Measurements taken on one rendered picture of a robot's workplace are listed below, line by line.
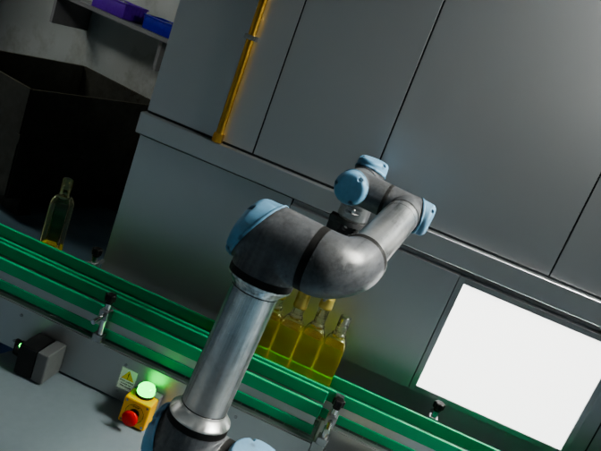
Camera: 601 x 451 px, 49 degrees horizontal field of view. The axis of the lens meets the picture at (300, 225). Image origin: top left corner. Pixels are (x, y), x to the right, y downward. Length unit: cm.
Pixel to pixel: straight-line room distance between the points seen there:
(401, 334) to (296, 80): 71
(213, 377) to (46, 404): 63
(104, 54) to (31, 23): 93
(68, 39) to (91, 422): 486
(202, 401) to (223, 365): 8
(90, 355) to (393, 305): 78
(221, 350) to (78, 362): 69
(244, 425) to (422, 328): 52
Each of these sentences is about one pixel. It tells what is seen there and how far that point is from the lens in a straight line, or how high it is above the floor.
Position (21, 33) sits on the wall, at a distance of 669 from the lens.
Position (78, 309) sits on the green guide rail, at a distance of 175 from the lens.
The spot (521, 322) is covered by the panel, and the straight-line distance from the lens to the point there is 177.
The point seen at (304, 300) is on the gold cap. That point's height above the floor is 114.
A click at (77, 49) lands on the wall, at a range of 613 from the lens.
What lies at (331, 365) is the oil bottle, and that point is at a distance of 167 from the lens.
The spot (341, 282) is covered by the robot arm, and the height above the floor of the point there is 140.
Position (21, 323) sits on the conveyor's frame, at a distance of 183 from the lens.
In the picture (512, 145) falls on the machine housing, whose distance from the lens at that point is 169.
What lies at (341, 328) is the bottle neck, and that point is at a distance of 165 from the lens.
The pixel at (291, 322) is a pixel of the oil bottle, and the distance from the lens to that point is 165.
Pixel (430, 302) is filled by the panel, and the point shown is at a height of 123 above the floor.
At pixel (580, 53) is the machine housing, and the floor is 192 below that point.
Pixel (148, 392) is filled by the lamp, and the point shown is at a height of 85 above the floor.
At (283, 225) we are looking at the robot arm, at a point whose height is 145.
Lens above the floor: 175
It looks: 16 degrees down
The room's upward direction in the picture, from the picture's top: 21 degrees clockwise
